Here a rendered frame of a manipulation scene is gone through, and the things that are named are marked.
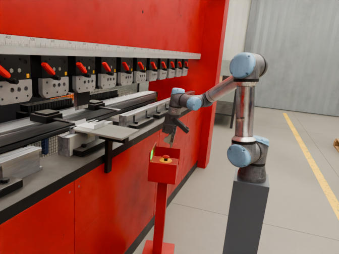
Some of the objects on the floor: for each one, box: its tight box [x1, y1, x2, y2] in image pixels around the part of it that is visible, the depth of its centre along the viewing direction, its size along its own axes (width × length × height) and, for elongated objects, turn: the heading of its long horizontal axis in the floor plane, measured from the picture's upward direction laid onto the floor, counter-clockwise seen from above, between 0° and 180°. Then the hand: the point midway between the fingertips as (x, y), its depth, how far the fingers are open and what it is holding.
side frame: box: [148, 0, 230, 168], centre depth 353 cm, size 25×85×230 cm, turn 53°
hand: (171, 146), depth 172 cm, fingers closed
